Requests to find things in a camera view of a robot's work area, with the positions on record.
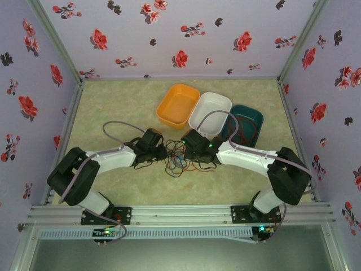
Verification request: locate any grey metal panel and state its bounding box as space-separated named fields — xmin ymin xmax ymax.
xmin=29 ymin=224 xmax=339 ymax=271

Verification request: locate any aluminium side rail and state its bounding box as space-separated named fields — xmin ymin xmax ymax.
xmin=42 ymin=81 xmax=85 ymax=206
xmin=278 ymin=80 xmax=321 ymax=203

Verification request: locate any blue cable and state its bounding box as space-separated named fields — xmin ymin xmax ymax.
xmin=170 ymin=152 xmax=186 ymax=170

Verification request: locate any aluminium frame post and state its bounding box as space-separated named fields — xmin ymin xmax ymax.
xmin=8 ymin=222 xmax=42 ymax=271
xmin=321 ymin=224 xmax=353 ymax=271

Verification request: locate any white slotted cable duct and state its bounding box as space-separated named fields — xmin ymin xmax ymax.
xmin=38 ymin=228 xmax=253 ymax=239

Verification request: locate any controller board with LED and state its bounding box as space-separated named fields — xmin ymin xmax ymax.
xmin=94 ymin=227 xmax=121 ymax=241
xmin=252 ymin=225 xmax=276 ymax=242

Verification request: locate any aluminium wall base strip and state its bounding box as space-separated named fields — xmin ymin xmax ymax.
xmin=83 ymin=75 xmax=280 ymax=83

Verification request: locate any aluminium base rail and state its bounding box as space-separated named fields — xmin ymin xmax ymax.
xmin=27 ymin=202 xmax=336 ymax=226

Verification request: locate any orange plastic tub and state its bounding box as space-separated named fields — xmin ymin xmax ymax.
xmin=156 ymin=83 xmax=201 ymax=130

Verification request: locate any aluminium corner post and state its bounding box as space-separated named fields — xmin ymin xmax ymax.
xmin=26 ymin=0 xmax=86 ymax=84
xmin=277 ymin=0 xmax=331 ymax=84

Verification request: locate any white plastic tub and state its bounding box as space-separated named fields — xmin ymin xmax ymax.
xmin=188 ymin=91 xmax=232 ymax=141

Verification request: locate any grey sleeved arm cable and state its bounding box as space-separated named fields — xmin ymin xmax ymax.
xmin=58 ymin=120 xmax=149 ymax=245
xmin=196 ymin=110 xmax=318 ymax=244

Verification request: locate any dark green plastic tub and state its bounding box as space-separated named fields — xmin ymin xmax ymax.
xmin=218 ymin=104 xmax=265 ymax=148

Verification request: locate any black mounting plate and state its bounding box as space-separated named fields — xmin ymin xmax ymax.
xmin=81 ymin=206 xmax=133 ymax=226
xmin=230 ymin=205 xmax=282 ymax=225

